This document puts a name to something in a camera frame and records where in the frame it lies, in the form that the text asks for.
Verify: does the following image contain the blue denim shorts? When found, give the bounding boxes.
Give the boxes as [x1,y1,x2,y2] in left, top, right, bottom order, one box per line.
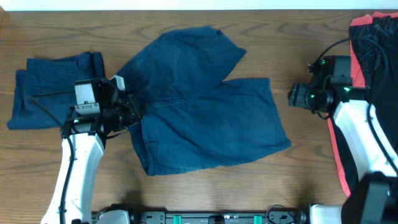
[118,26,291,176]

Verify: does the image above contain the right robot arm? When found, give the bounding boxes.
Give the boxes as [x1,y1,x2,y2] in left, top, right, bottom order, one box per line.
[288,56,397,223]

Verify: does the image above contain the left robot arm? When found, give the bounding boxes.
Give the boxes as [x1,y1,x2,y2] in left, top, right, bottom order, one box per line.
[41,75,147,223]

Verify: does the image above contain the red and black garment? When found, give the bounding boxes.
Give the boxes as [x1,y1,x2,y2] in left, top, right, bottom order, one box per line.
[327,12,397,196]

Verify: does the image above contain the folded dark blue shorts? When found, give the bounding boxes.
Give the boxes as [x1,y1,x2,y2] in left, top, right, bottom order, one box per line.
[7,52,105,130]

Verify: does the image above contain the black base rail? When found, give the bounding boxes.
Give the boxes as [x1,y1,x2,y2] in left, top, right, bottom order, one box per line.
[93,203,312,224]

